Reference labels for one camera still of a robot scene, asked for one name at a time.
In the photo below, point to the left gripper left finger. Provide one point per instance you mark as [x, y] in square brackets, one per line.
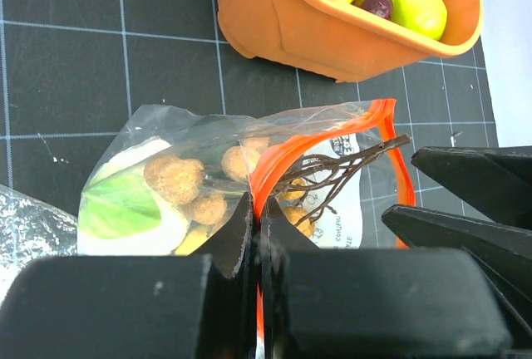
[196, 306]

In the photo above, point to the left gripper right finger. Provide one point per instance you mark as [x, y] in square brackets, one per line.
[373, 302]

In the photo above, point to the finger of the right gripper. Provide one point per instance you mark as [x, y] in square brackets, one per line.
[503, 252]
[494, 181]

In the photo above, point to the white cauliflower toy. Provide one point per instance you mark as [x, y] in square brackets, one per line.
[120, 214]

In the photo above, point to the brown longan bunch toy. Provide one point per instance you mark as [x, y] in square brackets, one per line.
[309, 191]

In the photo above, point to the orange zipper clear bag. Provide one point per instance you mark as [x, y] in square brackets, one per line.
[291, 133]

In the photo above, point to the blue zipper clear bag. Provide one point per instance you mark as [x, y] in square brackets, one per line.
[31, 229]

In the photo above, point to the green pear toy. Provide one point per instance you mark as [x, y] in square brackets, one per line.
[426, 17]

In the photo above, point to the dark purple mangosteen toy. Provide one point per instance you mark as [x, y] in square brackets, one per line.
[380, 8]

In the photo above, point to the orange plastic basket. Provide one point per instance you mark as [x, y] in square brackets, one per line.
[339, 40]

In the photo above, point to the black grid mat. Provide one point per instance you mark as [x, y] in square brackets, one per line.
[72, 71]

